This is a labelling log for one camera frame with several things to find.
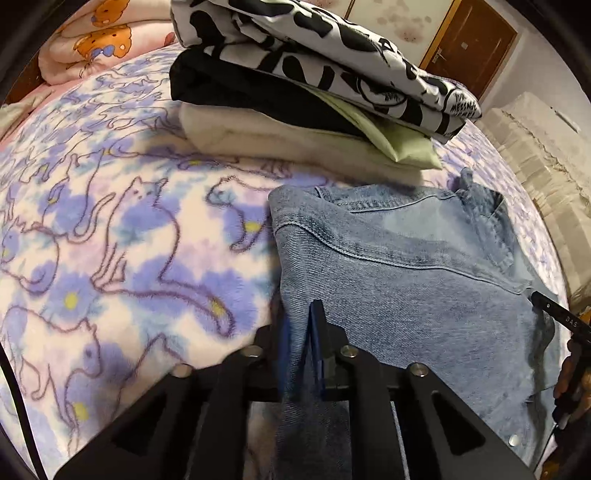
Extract blue denim jacket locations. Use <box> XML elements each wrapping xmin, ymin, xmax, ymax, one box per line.
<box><xmin>269</xmin><ymin>170</ymin><xmax>560</xmax><ymax>479</ymax></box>

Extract person right hand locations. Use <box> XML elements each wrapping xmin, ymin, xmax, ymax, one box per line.
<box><xmin>553</xmin><ymin>340</ymin><xmax>591</xmax><ymax>423</ymax></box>

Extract beige ruffled cloth cover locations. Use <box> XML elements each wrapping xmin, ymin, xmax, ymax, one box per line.
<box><xmin>476</xmin><ymin>92</ymin><xmax>590</xmax><ymax>311</ymax></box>

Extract purple cat print bed blanket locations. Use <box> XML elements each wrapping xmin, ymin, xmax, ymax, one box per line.
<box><xmin>0</xmin><ymin>43</ymin><xmax>569</xmax><ymax>476</ymax></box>

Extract light green folded garment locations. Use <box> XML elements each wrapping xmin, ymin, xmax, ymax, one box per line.
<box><xmin>304</xmin><ymin>86</ymin><xmax>442</xmax><ymax>170</ymax></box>

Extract brown wooden door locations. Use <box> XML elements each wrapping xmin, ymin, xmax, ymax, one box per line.
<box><xmin>420</xmin><ymin>0</ymin><xmax>517</xmax><ymax>98</ymax></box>

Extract beige folded garment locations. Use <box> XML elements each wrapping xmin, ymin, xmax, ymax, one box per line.
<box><xmin>179</xmin><ymin>103</ymin><xmax>423</xmax><ymax>186</ymax></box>

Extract black white patterned folded garment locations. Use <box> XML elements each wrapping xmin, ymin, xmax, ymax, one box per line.
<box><xmin>171</xmin><ymin>1</ymin><xmax>482</xmax><ymax>143</ymax></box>

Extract pink cartoon print quilt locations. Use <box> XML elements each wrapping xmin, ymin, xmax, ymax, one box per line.
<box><xmin>38</xmin><ymin>0</ymin><xmax>175</xmax><ymax>85</ymax></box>

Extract black cable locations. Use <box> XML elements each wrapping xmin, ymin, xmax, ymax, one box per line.
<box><xmin>0</xmin><ymin>343</ymin><xmax>50</xmax><ymax>480</ymax></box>

